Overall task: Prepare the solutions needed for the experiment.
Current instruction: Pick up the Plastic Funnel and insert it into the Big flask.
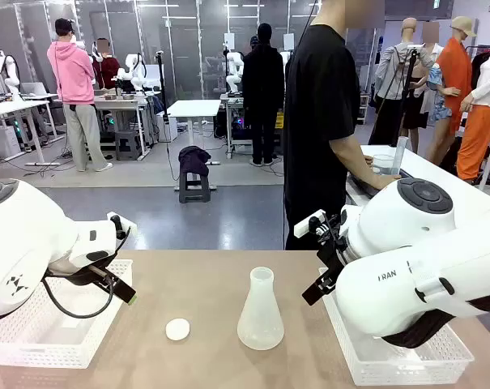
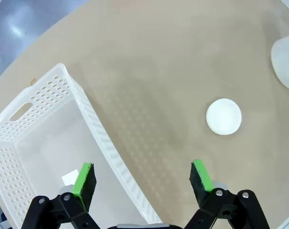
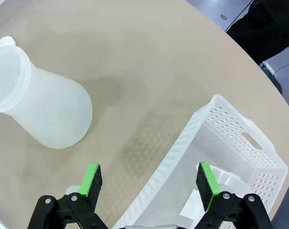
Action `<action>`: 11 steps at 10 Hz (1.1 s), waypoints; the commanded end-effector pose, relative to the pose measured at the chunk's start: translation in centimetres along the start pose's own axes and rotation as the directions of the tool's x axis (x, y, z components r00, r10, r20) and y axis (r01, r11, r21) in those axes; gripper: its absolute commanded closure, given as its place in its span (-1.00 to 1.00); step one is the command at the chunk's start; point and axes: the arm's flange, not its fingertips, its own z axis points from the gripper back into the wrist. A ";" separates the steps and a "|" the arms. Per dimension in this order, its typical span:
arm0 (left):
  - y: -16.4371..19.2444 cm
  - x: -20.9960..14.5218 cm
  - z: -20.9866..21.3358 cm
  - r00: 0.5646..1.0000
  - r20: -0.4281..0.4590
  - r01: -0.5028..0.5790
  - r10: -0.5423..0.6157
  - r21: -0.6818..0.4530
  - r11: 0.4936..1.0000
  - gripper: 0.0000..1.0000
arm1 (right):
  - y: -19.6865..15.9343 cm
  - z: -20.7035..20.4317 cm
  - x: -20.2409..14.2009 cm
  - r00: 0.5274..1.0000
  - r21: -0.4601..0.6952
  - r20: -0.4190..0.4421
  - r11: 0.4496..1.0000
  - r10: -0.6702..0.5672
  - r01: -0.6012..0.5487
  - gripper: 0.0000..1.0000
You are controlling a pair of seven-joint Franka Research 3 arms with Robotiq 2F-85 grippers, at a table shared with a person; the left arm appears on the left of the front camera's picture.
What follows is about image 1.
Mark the black camera tripod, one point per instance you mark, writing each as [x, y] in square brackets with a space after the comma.
[162, 101]
[406, 81]

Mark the black plastic tray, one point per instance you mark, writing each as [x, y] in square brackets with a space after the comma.
[360, 186]

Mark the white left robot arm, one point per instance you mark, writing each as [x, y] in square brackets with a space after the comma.
[26, 243]

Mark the grey laptop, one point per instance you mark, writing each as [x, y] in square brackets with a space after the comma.
[34, 89]

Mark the mannequin in grey shirt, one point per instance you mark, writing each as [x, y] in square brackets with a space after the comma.
[392, 69]

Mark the dark cloth bundle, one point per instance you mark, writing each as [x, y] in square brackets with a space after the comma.
[194, 160]

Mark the long white desk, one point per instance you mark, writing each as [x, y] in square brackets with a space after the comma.
[9, 107]

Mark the clear plastic measuring jug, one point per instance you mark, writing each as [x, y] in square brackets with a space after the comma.
[384, 164]

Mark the person in black hoodie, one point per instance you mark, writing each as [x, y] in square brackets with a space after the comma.
[262, 81]

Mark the yellow sign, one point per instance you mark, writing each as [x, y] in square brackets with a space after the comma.
[279, 120]

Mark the mannequin in blue patterned dress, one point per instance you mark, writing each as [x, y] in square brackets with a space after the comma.
[439, 105]

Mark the person's right forearm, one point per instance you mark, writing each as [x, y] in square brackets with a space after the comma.
[358, 162]

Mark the person's right hand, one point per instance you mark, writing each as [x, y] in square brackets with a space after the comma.
[390, 180]

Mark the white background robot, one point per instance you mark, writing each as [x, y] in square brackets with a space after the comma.
[137, 71]
[233, 77]
[10, 71]

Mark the grey step stool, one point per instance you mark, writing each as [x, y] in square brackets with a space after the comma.
[127, 146]

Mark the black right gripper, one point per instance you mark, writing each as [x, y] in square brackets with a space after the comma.
[333, 253]

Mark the grey plastic stool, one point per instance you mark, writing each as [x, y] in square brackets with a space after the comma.
[194, 196]

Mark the white standing table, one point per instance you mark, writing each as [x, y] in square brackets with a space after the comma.
[194, 108]

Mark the grey work desk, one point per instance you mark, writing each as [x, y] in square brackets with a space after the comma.
[119, 103]

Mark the clear graduated cylinder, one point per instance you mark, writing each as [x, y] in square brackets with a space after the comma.
[400, 154]

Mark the mannequin in orange trousers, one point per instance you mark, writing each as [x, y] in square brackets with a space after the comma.
[477, 133]

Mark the white round flask cap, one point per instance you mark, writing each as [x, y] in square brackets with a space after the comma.
[177, 329]

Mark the person in black t-shirt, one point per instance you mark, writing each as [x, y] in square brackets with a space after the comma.
[317, 101]

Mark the translucent plastic conical flask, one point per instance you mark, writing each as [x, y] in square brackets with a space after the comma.
[261, 324]

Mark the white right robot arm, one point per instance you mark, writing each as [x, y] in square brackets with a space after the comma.
[410, 283]

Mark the white computer tower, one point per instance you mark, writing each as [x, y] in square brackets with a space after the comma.
[169, 127]

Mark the person in pink hoodie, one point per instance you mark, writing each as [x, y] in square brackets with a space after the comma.
[72, 77]

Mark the white perforated plastic basket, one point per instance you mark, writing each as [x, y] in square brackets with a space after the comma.
[390, 368]
[34, 340]

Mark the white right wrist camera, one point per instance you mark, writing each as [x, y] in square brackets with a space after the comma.
[307, 225]

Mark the mannequin in orange robe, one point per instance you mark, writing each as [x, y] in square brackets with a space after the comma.
[457, 73]

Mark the person in dark red top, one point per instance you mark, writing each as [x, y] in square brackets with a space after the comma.
[107, 71]

